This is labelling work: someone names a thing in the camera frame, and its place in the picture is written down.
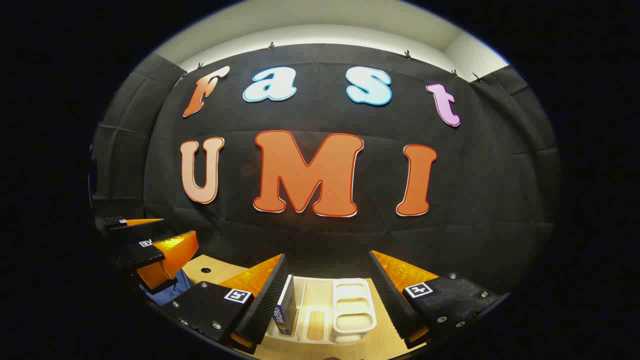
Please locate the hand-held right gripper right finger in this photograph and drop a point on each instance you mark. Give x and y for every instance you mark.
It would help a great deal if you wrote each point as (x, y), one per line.
(395, 297)

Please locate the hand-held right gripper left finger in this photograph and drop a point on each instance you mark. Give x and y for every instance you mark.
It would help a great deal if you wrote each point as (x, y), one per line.
(265, 305)

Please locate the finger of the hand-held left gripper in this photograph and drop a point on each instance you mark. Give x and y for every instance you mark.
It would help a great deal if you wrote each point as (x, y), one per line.
(142, 254)
(140, 231)

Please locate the blue cover book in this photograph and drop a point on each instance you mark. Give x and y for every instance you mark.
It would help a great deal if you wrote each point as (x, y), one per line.
(286, 305)

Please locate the white bookshelf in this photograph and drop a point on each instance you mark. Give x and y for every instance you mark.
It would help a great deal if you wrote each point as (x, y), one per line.
(352, 305)

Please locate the blue schoolbag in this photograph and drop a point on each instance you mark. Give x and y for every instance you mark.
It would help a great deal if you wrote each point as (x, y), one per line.
(165, 295)

